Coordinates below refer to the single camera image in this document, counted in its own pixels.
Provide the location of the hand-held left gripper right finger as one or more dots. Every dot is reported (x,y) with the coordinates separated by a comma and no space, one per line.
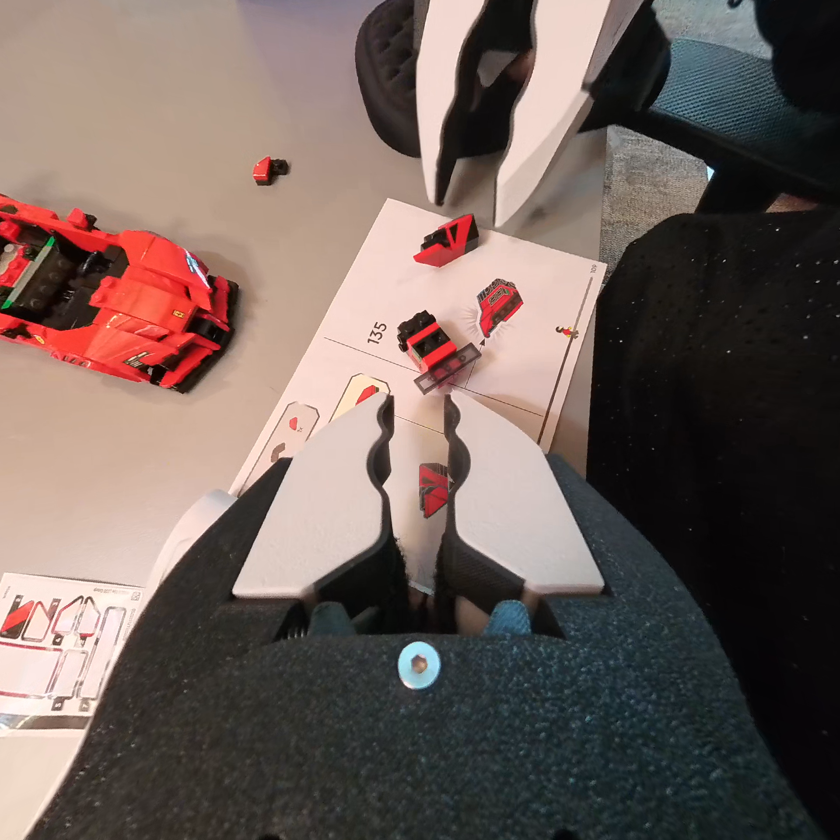
(525,525)

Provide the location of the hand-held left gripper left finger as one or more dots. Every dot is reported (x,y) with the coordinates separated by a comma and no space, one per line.
(315,525)

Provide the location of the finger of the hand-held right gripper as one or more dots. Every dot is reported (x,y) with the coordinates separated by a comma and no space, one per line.
(565,79)
(440,79)

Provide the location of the black red lego block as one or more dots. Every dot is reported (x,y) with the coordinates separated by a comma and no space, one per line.
(444,239)

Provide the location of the small red lego piece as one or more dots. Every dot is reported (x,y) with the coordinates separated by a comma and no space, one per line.
(265,168)

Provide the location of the red black green lego assembly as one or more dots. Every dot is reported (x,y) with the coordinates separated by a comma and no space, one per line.
(427,339)

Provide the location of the red lego car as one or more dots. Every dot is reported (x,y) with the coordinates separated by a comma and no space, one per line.
(131,302)

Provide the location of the lego instruction booklet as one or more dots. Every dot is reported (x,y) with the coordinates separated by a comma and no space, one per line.
(381,263)

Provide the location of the black mesh chair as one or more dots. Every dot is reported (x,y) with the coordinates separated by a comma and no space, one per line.
(387,79)

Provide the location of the white sticker sheet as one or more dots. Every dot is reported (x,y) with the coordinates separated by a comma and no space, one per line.
(40,696)

